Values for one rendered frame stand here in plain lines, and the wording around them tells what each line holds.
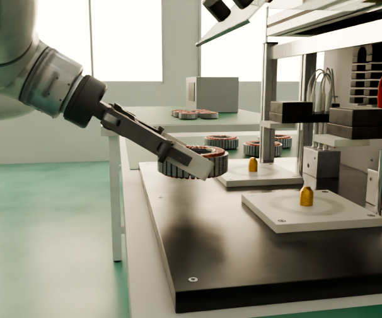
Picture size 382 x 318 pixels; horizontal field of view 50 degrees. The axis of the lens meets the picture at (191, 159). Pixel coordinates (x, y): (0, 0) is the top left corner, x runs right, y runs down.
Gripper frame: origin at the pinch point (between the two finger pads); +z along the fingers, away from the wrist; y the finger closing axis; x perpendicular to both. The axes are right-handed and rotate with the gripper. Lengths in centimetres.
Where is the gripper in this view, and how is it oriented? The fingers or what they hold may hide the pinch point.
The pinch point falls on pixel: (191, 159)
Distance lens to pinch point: 65.4
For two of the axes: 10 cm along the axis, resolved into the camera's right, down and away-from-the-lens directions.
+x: 4.9, -8.7, -0.6
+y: 1.9, 1.8, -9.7
